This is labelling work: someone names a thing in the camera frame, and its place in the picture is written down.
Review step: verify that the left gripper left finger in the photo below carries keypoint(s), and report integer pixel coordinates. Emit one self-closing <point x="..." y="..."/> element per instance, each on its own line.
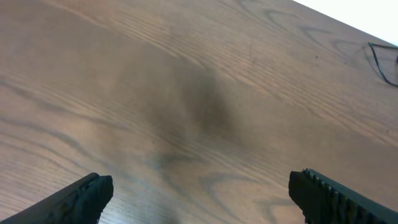
<point x="82" y="202"/>

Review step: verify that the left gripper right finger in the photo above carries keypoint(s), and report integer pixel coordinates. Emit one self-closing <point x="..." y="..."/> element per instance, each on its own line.
<point x="325" y="201"/>

